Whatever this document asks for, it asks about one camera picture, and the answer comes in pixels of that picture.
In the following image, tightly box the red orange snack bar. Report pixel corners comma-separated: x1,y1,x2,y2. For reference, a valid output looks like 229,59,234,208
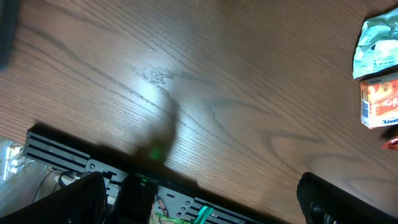
382,136,398,151

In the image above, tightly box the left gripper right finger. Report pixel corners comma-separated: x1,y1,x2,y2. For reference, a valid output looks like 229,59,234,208
297,172,397,224

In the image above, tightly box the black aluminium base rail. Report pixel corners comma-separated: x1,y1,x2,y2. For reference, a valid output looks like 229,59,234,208
24,124,277,224

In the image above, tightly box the teal wet wipes pack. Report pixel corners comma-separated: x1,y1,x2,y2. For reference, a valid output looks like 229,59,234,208
353,9,397,79

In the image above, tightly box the grey plastic mesh basket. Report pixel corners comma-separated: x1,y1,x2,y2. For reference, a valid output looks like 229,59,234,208
1,0,20,71

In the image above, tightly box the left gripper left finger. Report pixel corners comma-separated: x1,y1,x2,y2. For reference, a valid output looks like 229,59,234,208
1,172,106,224

